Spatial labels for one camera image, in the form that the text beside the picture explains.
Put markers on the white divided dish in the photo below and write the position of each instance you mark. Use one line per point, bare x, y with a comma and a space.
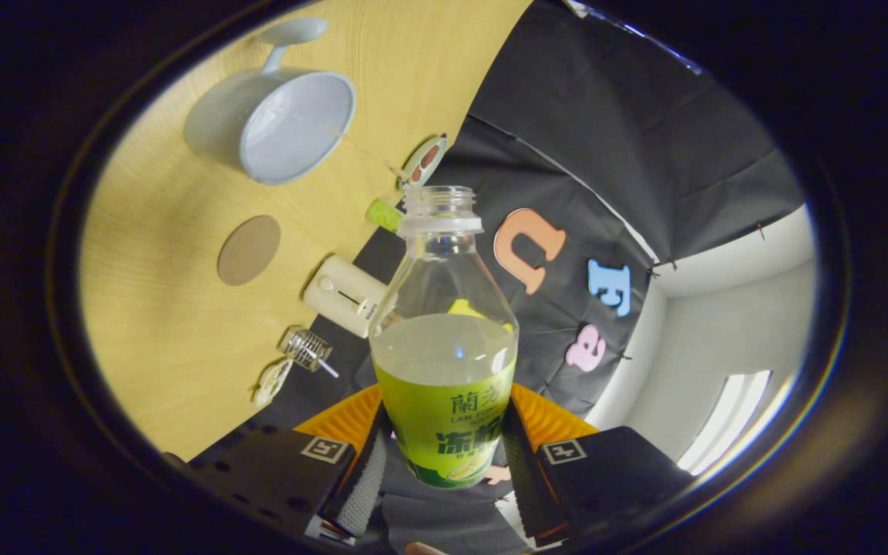
271, 383

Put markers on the white cup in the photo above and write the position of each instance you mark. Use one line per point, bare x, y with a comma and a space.
290, 131

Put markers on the juice bottle green label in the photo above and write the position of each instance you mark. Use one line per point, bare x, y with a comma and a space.
444, 401

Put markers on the wooden table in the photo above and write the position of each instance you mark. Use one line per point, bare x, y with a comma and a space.
166, 324

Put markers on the ceiling light panel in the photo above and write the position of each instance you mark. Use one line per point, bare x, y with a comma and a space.
725, 420

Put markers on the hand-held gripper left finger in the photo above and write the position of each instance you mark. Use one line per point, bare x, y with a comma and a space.
363, 486

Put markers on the white toaster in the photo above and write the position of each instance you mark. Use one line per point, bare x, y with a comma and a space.
344, 297

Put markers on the brown meat piece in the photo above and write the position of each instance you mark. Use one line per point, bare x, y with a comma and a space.
431, 155
417, 173

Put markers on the capped slim green label bottle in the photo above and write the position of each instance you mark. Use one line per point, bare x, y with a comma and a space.
384, 216

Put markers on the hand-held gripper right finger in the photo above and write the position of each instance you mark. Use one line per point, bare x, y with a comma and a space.
521, 478

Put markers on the pale green plate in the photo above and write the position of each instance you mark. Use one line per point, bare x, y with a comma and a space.
418, 154

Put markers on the white spoon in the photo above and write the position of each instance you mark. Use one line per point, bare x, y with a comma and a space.
328, 369

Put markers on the round brown coaster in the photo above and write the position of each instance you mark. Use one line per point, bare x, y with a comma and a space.
249, 250

